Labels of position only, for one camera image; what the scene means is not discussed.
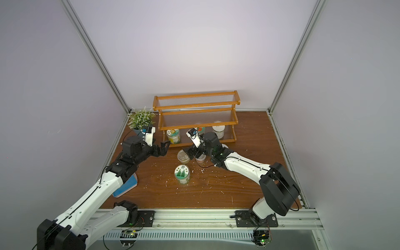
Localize clear cup red label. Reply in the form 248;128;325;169
196;154;206;164

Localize clear cup yellow seeds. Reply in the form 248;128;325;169
177;150;191;164

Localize sunflower lid jar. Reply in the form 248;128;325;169
166;129;181;144

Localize tomato lid jar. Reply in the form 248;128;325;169
197;127;206;135

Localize green tree lid jar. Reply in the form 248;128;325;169
174;165;190;184

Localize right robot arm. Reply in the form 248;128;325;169
184;128;301;219

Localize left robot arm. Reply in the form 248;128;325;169
33;135;171;250

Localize white lid text jar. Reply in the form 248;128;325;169
212;125;226;139

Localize wooden three-tier shelf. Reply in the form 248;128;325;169
153;90;241;148

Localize potted green plant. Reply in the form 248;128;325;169
127;107;156;134

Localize blue white scraper tray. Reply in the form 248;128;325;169
113;174;138;198

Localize left controller board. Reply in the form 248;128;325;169
119;230;138;250

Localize controller board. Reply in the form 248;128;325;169
252;230;271;247
119;230;138;250

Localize right controller board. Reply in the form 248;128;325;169
252;230;271;247

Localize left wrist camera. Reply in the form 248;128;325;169
142;126;156;147

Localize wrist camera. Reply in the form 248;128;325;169
142;126;156;147
186;128;203;148

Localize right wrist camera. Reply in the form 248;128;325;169
186;128;203;148

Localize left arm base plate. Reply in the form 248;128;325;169
118;210;155;228

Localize aluminium front rail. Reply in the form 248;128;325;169
84;208;324;232

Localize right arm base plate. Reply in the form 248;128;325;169
230;210;279;228

